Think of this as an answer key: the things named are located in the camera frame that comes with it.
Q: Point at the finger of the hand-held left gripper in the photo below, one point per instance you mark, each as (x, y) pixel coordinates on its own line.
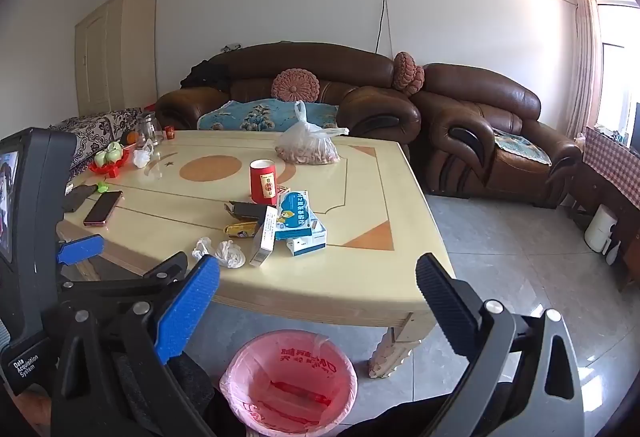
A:
(80, 248)
(172, 266)

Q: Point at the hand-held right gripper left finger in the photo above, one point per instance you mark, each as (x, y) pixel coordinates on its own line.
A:
(187, 307)

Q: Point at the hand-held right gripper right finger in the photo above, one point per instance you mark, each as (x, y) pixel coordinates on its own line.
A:
(445, 307)

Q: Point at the black box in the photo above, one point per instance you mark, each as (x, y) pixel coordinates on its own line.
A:
(245, 209)

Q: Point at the bin with pink bag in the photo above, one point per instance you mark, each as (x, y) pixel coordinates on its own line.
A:
(290, 382)

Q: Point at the crumpled white tissue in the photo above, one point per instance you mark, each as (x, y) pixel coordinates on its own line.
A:
(229, 254)
(202, 248)

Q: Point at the black remote control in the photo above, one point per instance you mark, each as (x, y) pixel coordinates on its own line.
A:
(79, 198)

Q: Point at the smartphone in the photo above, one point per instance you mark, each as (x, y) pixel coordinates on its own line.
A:
(103, 208)

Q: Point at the small green item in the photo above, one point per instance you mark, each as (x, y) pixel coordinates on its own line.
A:
(103, 187)

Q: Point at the red fruit plate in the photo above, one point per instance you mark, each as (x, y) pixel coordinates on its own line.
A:
(107, 168)

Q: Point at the green apples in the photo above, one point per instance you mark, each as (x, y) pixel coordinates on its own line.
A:
(110, 154)

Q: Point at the yellow packet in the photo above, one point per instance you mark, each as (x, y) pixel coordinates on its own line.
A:
(240, 230)

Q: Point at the dark patterned cloth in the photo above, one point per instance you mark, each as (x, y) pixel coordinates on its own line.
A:
(100, 127)

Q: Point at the tall white box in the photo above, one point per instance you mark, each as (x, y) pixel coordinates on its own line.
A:
(262, 239)

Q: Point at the orange fruit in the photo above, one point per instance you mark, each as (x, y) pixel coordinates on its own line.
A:
(131, 137)

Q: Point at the white crumpled plastic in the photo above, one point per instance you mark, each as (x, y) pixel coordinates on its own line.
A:
(142, 156)

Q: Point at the person's black trousers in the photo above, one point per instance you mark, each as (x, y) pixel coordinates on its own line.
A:
(425, 412)

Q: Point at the glass pitcher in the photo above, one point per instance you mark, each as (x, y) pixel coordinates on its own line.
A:
(148, 129)

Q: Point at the red cylindrical can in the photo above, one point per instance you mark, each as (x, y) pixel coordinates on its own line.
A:
(262, 182)

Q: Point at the blue white medicine box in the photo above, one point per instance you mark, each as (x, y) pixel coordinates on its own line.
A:
(294, 214)

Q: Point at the small red cup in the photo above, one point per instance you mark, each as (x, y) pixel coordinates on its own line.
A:
(169, 133)

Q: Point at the white light blue box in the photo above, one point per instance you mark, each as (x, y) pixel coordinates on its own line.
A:
(306, 246)

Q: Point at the cream wardrobe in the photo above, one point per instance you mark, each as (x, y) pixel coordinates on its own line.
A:
(115, 52)

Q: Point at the blue floral seat cover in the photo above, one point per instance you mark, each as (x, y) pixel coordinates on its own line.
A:
(240, 114)

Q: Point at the white appliance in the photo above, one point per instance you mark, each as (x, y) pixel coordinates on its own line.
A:
(600, 229)

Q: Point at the white bottle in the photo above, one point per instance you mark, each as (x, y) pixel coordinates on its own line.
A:
(613, 253)

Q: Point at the patterned armchair seat cover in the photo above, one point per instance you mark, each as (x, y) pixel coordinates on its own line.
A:
(520, 147)

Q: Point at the clear bag of nuts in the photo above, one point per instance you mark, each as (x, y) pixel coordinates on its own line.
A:
(307, 147)

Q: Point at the black clothing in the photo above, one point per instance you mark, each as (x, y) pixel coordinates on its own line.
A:
(202, 74)

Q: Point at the brown leather armchair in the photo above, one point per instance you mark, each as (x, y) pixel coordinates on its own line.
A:
(475, 97)

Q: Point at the pink round cushion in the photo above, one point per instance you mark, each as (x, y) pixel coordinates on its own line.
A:
(407, 72)
(296, 85)

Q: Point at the cabinet with checked cloth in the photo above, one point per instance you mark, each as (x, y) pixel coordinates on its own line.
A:
(612, 162)

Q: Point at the brown leather sofa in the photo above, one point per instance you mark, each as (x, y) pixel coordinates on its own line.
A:
(330, 67)

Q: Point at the beige curtain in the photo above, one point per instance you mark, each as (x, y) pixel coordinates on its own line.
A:
(586, 57)

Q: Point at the window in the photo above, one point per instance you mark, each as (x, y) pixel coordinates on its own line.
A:
(620, 62)

